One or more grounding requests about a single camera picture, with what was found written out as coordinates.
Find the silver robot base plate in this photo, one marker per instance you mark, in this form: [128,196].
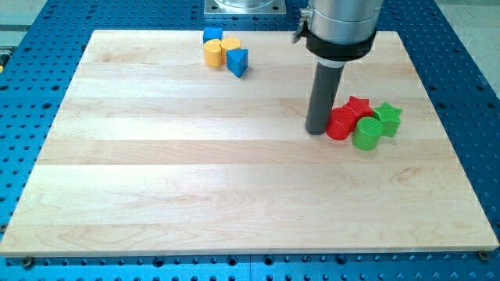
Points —
[244,7]

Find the blue cube block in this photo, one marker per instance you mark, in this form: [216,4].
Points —
[212,33]

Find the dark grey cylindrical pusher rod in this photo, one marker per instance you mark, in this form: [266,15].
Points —
[324,89]

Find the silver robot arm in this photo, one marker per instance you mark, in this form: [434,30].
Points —
[338,31]

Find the red cylinder block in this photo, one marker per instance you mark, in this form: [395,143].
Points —
[340,124]

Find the yellow rounded block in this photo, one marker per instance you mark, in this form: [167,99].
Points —
[213,53]

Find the yellow hexagon block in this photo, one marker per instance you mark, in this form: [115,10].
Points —
[228,44]

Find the green cylinder block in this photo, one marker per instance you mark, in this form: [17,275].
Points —
[367,134]

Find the green star block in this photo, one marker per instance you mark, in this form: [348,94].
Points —
[389,116]

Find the red star block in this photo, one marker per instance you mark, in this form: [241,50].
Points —
[360,107]

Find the blue triangle block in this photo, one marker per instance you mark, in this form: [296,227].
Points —
[237,61]

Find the light wooden board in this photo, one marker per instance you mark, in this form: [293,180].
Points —
[152,152]

